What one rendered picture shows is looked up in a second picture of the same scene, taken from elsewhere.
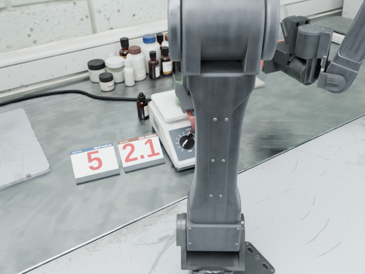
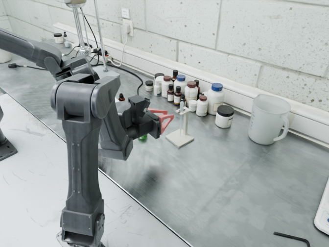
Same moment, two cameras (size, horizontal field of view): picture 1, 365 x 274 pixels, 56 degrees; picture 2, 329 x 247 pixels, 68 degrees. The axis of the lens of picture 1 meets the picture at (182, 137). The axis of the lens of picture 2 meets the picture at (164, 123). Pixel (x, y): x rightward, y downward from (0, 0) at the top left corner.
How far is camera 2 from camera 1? 1.12 m
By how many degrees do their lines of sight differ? 58
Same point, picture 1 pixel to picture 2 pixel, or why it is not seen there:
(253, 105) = (145, 144)
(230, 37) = not seen: outside the picture
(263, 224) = (28, 156)
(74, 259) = (23, 112)
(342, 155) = not seen: hidden behind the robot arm
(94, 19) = (178, 54)
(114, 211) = (46, 114)
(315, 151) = not seen: hidden behind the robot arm
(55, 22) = (160, 46)
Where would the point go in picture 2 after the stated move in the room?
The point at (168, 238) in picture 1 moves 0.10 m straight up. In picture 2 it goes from (27, 130) to (18, 109)
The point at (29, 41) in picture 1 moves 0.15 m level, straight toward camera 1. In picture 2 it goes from (150, 50) to (128, 56)
